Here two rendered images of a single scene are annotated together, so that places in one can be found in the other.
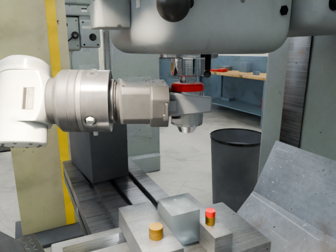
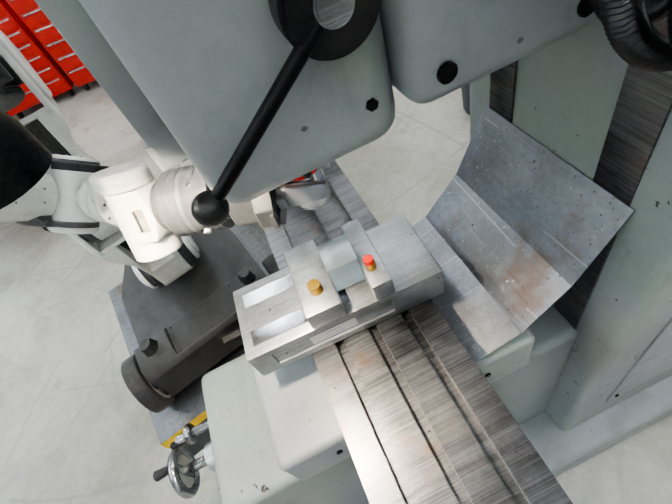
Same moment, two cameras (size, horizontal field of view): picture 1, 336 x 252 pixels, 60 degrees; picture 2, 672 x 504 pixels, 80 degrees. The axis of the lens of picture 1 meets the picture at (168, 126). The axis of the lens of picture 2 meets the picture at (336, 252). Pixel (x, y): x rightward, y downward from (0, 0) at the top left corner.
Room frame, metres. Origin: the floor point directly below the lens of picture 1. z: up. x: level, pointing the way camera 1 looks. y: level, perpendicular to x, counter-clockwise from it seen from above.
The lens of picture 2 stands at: (0.06, -0.18, 1.55)
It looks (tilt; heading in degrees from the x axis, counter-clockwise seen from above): 49 degrees down; 23
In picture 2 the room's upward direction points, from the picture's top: 24 degrees counter-clockwise
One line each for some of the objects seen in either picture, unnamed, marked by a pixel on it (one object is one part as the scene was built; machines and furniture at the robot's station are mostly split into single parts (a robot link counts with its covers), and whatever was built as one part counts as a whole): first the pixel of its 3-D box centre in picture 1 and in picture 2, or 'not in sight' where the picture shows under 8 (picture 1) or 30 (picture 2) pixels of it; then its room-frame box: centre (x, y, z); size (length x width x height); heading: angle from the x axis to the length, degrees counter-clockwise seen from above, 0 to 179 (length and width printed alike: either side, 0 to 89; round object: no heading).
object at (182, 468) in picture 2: not in sight; (197, 464); (0.20, 0.42, 0.63); 0.16 x 0.12 x 0.12; 117
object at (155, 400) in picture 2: not in sight; (148, 381); (0.45, 0.75, 0.50); 0.20 x 0.05 x 0.20; 40
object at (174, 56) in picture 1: (187, 55); not in sight; (0.42, -0.03, 1.31); 0.09 x 0.09 x 0.01
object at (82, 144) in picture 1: (96, 140); not in sight; (0.92, 0.24, 1.03); 0.22 x 0.12 x 0.20; 34
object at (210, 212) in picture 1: (210, 216); (369, 262); (0.43, -0.07, 1.05); 0.02 x 0.02 x 0.03
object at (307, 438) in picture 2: not in sight; (374, 338); (0.42, -0.03, 0.79); 0.50 x 0.35 x 0.12; 117
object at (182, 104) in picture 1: (189, 105); (303, 195); (0.39, -0.03, 1.24); 0.06 x 0.02 x 0.03; 95
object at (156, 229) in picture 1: (156, 231); (314, 287); (0.39, 0.02, 1.05); 0.02 x 0.02 x 0.02
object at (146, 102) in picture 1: (124, 102); (237, 192); (0.42, 0.06, 1.24); 0.13 x 0.12 x 0.10; 5
